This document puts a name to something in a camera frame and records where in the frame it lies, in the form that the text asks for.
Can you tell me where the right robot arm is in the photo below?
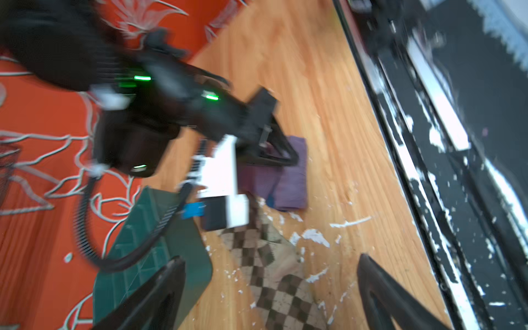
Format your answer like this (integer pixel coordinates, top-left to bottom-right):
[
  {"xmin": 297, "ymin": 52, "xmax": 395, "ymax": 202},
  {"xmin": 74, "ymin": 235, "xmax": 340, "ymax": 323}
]
[{"xmin": 1, "ymin": 1, "xmax": 299, "ymax": 177}]

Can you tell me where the brown argyle sock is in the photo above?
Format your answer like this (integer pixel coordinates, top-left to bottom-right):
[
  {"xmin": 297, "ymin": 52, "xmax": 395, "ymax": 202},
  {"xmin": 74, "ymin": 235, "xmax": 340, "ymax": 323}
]
[{"xmin": 218, "ymin": 195, "xmax": 327, "ymax": 329}]

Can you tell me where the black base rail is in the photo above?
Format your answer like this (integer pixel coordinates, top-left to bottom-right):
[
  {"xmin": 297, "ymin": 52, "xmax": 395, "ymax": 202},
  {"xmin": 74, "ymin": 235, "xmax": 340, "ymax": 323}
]
[{"xmin": 335, "ymin": 1, "xmax": 527, "ymax": 329}]

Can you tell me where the purple sock with yellow cuff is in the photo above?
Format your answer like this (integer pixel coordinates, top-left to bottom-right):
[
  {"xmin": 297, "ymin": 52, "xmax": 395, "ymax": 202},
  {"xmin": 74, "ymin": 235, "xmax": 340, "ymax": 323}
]
[{"xmin": 237, "ymin": 136, "xmax": 308, "ymax": 212}]

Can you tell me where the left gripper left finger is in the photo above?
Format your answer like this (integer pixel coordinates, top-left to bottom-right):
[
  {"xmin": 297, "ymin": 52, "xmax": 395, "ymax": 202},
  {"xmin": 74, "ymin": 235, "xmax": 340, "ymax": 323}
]
[{"xmin": 93, "ymin": 256, "xmax": 186, "ymax": 329}]

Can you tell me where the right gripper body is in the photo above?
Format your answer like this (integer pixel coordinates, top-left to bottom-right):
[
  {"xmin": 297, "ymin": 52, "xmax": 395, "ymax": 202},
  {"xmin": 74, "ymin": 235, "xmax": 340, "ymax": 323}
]
[{"xmin": 177, "ymin": 79, "xmax": 278, "ymax": 153}]

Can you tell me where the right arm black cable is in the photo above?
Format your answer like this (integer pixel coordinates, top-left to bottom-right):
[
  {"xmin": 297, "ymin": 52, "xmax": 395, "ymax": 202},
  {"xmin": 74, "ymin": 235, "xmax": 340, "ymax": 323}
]
[{"xmin": 73, "ymin": 172, "xmax": 195, "ymax": 274}]

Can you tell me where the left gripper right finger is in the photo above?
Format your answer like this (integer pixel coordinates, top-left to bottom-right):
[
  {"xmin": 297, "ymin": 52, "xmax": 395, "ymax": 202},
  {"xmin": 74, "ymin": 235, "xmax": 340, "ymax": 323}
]
[{"xmin": 357, "ymin": 254, "xmax": 447, "ymax": 330}]

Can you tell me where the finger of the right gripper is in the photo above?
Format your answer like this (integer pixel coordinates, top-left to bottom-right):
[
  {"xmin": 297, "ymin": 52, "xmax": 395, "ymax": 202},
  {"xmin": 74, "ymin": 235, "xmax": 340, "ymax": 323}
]
[{"xmin": 239, "ymin": 119, "xmax": 299, "ymax": 167}]

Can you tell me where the green divided tray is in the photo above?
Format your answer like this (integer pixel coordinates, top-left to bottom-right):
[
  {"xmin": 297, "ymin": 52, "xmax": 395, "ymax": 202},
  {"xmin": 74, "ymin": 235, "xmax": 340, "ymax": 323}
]
[{"xmin": 93, "ymin": 187, "xmax": 213, "ymax": 329}]

